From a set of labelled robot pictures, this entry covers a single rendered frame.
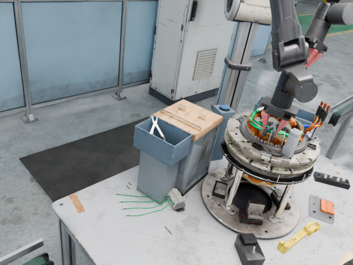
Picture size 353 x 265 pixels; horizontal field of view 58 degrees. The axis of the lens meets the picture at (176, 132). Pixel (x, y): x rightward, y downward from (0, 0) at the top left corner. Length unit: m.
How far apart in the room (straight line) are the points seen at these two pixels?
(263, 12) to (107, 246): 1.06
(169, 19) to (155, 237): 2.58
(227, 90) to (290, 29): 0.71
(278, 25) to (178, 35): 2.46
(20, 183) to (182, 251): 1.65
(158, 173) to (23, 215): 1.32
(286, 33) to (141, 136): 0.55
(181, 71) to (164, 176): 2.34
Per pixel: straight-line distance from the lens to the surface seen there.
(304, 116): 1.50
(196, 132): 1.09
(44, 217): 2.24
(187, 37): 3.25
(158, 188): 1.15
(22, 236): 2.16
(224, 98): 1.54
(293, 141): 1.01
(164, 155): 1.04
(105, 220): 1.13
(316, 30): 1.05
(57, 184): 2.44
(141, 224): 1.13
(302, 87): 0.84
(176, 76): 3.37
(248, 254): 1.07
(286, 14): 0.86
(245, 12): 1.39
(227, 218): 1.19
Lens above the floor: 1.62
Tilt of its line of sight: 32 degrees down
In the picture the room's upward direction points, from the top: 10 degrees clockwise
